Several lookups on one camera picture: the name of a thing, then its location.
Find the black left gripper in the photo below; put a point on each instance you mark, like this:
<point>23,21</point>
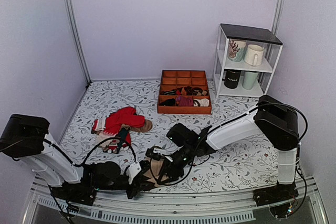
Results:
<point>138,181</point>

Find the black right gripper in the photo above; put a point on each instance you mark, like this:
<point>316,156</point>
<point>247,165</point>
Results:
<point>172,171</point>

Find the striped beige knitted sock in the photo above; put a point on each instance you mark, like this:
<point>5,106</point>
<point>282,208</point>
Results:
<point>156,167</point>

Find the orange wooden divider box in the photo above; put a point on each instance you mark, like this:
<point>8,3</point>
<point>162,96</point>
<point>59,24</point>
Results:
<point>173,79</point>

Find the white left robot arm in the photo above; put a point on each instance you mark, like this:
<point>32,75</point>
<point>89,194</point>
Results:
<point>27,139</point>

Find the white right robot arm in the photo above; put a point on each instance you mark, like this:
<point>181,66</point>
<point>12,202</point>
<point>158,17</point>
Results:
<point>277,121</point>

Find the black striped socks in box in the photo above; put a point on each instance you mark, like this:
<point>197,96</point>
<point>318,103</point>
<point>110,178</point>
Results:
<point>167,98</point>

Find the purple socks in box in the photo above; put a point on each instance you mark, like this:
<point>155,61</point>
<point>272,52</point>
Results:
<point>184,101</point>

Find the dark brown socks in box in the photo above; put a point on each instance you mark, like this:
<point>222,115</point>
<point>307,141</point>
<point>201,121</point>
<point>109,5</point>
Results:
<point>188,90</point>

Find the white brown socks in box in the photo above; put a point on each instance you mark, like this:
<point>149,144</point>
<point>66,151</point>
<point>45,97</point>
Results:
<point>201,102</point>

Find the brown sock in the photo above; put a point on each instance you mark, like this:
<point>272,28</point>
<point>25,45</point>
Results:
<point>145,128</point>

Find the red sock pile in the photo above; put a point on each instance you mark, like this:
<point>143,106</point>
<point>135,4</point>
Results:
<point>124,118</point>

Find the floral patterned table cloth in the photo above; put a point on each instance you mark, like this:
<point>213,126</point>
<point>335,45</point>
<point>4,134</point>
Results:
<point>249,163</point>

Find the black tumbler cup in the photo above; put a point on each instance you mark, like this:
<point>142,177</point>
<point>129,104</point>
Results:
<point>231,79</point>

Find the pale green tumbler cup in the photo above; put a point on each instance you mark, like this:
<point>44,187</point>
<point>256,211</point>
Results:
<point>250,77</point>

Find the floral patterned mug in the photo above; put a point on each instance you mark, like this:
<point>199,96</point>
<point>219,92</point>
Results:
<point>236,50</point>

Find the white shelf black top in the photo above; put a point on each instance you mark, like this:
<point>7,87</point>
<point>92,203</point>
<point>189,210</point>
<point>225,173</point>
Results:
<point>252,35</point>

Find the white ceramic mug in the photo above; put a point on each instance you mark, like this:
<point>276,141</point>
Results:
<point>254,55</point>

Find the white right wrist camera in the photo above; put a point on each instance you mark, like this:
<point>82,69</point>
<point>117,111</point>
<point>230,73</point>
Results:
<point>159,151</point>

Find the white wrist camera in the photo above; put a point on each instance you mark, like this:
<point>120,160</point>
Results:
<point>159,151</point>
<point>133,171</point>

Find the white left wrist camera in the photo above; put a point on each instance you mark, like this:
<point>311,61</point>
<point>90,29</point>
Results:
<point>133,171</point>

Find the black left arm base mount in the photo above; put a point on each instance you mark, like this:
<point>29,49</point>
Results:
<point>78,194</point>

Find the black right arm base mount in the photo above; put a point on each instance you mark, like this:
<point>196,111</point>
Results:
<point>274,194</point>

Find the left aluminium corner post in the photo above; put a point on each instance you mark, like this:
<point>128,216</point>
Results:
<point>76,38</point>

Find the aluminium corner post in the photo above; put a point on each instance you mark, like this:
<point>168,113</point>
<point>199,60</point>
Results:
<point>277,16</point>
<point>76,38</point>

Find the right aluminium corner post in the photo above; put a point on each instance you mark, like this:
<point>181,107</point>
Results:
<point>277,16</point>

